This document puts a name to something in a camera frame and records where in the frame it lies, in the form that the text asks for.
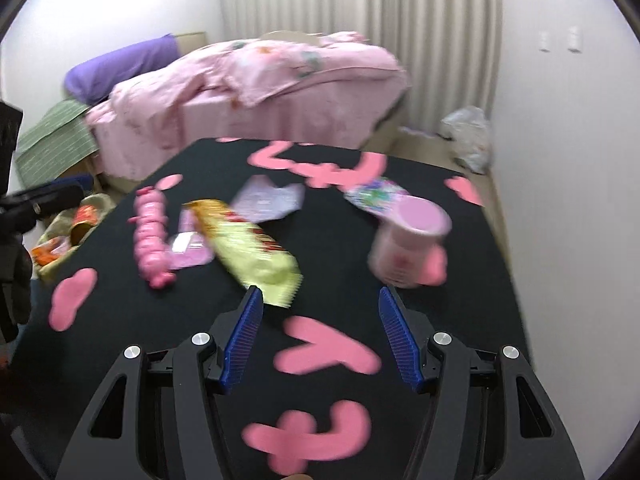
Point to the person's left hand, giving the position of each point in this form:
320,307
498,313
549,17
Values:
20,280

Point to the green striped mat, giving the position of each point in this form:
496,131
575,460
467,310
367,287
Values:
55,135

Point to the white wall socket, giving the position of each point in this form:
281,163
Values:
575,37
544,41

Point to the pink caterpillar toy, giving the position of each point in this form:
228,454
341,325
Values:
150,235

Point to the gold snack wrapper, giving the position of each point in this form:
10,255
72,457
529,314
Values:
250,250

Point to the white pleated curtain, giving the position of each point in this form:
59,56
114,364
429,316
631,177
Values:
360,0

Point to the orange snack wrapper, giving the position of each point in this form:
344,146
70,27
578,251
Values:
45,256

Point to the red wrapper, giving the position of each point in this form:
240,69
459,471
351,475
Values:
85,215

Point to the dark blue cloth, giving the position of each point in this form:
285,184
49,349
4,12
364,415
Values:
72,180

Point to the beige bed frame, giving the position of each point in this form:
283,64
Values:
192,41

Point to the purple pillow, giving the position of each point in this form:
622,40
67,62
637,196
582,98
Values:
115,67

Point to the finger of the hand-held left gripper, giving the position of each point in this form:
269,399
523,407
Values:
45,197

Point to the floral cup lid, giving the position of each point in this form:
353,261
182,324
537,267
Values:
375,194

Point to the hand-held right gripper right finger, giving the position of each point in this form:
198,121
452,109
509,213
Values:
400,340

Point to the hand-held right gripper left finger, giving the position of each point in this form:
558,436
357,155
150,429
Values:
245,340

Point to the lavender wrapper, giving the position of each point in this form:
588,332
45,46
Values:
270,202

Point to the pink paper cup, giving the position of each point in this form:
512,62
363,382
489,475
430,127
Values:
410,240

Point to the pink floral blanket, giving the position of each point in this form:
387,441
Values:
250,90

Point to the clear pink packet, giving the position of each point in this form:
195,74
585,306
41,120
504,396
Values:
187,250

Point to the white plastic bag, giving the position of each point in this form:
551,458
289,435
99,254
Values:
467,135

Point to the yellow plastic bag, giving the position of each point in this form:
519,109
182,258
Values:
65,230

